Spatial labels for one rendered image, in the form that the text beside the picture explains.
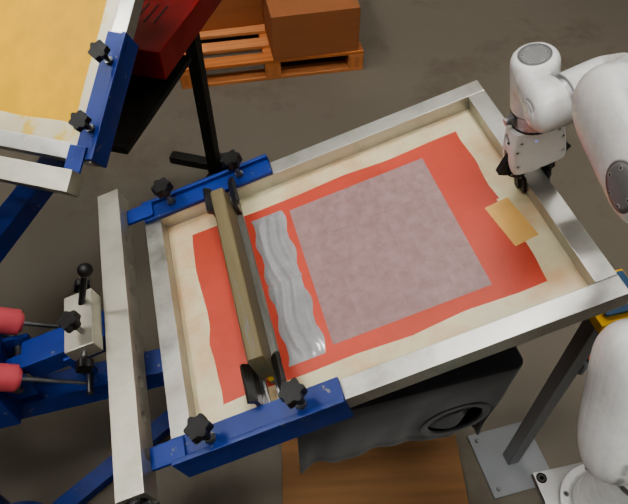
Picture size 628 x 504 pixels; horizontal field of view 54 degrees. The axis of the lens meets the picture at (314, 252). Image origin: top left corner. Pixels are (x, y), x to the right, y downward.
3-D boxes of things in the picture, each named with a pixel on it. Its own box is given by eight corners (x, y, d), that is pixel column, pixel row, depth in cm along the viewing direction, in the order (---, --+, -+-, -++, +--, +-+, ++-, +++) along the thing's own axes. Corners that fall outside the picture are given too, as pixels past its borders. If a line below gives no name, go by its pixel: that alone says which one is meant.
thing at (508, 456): (524, 421, 218) (629, 247, 144) (555, 482, 205) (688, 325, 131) (466, 436, 215) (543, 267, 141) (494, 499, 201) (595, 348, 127)
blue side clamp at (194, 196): (275, 174, 141) (265, 153, 135) (280, 189, 138) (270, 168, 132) (154, 222, 142) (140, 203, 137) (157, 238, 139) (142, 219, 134)
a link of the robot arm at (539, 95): (602, 84, 87) (539, 111, 87) (595, 137, 95) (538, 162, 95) (544, 29, 96) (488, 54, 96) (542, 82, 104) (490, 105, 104)
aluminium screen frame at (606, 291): (478, 93, 137) (477, 79, 134) (628, 304, 101) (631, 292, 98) (151, 223, 141) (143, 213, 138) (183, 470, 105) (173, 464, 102)
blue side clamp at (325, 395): (345, 390, 107) (336, 373, 101) (354, 416, 104) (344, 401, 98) (185, 450, 108) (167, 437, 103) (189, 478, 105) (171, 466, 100)
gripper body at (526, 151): (515, 138, 102) (515, 182, 110) (574, 115, 101) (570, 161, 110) (495, 110, 106) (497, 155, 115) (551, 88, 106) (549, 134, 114)
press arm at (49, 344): (116, 322, 122) (102, 309, 118) (118, 347, 118) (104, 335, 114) (36, 353, 123) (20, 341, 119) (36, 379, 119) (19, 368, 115)
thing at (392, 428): (468, 407, 159) (499, 332, 131) (482, 439, 153) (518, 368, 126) (293, 452, 151) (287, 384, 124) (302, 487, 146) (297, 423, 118)
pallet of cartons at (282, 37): (337, 4, 399) (338, -56, 370) (366, 69, 353) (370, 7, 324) (174, 23, 386) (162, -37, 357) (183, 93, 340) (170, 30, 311)
